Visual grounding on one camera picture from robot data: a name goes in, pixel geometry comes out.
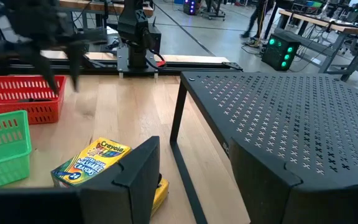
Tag person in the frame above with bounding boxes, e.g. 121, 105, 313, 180
240, 0, 276, 40

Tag yellow green Crayola crayon box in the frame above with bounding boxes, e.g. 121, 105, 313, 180
149, 177, 170, 218
50, 136, 132, 189

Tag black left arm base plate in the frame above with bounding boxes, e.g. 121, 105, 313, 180
116, 45, 160, 79

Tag black computer with green lights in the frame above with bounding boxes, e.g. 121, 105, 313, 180
261, 30, 301, 72

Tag green plastic basket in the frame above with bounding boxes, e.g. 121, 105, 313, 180
0, 110, 33, 190

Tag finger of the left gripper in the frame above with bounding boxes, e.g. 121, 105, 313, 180
65, 39, 86, 93
22, 47, 60, 95

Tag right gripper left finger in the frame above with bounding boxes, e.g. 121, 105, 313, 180
78, 136, 162, 224

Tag red plastic basket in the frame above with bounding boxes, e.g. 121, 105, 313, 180
0, 74, 67, 125

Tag wooden desk with metal legs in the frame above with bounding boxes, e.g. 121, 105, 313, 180
273, 8, 358, 82

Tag wooden workbench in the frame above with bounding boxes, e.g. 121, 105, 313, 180
59, 0, 155, 18

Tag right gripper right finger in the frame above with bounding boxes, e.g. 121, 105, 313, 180
229, 138, 303, 224

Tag black perforated metal shelf riser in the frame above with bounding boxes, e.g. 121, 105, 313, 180
169, 70, 358, 224

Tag device with purple lights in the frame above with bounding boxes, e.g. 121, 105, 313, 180
183, 0, 198, 16

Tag black aluminium table frame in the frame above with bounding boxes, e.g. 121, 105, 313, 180
0, 46, 244, 77

